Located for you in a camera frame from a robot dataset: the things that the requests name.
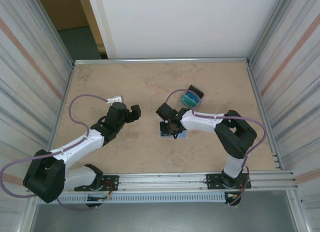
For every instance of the blue cutting board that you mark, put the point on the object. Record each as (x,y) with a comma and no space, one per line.
(183,135)

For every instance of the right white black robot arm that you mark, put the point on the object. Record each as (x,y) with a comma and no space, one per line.
(200,120)

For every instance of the teal credit card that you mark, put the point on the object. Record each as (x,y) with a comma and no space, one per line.
(187,101)

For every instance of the blue credit card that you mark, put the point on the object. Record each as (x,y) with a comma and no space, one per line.
(195,95)

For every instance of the clear black card box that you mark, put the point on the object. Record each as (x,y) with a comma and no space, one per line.
(196,89)

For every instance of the small green circuit board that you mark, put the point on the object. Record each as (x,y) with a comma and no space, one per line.
(96,198)

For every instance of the striped corrugated side panel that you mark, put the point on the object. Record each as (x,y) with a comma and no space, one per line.
(20,67)
(300,67)

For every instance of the grey metal lower shelf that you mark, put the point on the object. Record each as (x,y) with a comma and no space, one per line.
(162,219)

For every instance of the brown wooden door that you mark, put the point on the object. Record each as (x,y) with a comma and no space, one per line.
(62,9)

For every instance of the aluminium table end rail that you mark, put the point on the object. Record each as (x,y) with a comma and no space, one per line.
(162,60)

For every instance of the aluminium table side rail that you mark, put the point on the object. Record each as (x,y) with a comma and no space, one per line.
(257,92)
(67,92)

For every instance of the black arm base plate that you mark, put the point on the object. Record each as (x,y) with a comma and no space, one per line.
(212,182)
(112,182)

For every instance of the aluminium mounting rail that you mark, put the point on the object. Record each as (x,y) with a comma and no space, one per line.
(162,178)

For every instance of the aluminium frame post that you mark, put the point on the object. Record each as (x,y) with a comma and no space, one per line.
(269,29)
(64,50)

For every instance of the white door frame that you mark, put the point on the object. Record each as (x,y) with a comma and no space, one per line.
(102,22)

